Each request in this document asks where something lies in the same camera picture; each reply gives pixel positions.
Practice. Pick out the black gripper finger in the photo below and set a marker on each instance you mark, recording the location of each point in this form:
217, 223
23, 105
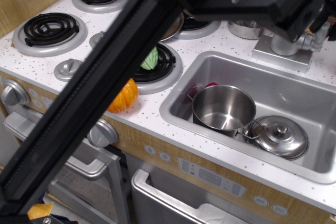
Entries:
321, 19

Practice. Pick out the silver oven knob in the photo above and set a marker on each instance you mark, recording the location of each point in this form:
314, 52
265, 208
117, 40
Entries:
102, 134
14, 94

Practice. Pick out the middle silver stovetop knob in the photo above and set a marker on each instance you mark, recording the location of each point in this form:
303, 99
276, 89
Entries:
94, 40

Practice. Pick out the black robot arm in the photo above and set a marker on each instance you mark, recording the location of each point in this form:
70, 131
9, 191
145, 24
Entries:
107, 69

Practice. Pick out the silver stovetop knob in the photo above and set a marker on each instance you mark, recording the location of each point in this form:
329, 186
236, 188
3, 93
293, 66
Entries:
94, 40
65, 70

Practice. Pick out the silver oven door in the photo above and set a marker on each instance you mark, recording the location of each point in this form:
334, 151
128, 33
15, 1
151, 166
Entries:
91, 184

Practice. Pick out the left silver oven knob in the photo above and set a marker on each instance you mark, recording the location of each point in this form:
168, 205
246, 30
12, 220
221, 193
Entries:
14, 94

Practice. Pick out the right silver oven knob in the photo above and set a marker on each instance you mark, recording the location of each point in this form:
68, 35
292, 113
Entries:
102, 134

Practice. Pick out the steel pot in sink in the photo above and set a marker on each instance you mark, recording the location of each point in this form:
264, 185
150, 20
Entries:
231, 113

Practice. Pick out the silver dishwasher door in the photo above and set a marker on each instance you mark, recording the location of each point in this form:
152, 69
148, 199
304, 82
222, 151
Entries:
161, 198

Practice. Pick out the orange toy pumpkin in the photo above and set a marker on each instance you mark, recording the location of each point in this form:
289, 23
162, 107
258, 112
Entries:
126, 98

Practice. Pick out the green toy bitter gourd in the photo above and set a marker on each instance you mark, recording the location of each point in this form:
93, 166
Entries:
150, 62

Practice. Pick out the steel lid in sink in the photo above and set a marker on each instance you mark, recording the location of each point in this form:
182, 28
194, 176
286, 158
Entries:
280, 136

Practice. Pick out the steel saucepan with handle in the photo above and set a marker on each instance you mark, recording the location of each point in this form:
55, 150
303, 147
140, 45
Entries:
246, 29

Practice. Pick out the front left black burner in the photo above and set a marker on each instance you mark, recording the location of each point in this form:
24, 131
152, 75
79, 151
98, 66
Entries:
50, 34

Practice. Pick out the pink toy in sink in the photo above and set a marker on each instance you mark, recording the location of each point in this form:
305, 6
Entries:
199, 95

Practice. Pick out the front silver stovetop knob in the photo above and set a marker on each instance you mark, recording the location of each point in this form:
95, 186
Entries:
65, 70

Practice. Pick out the steel lid on stove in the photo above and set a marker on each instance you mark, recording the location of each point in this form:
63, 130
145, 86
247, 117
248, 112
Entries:
174, 28

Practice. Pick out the silver toy faucet with lever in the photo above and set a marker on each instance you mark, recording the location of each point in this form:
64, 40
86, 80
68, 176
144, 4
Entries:
296, 55

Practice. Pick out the back right black burner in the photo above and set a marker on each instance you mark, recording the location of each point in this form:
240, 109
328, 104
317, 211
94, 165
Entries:
194, 29

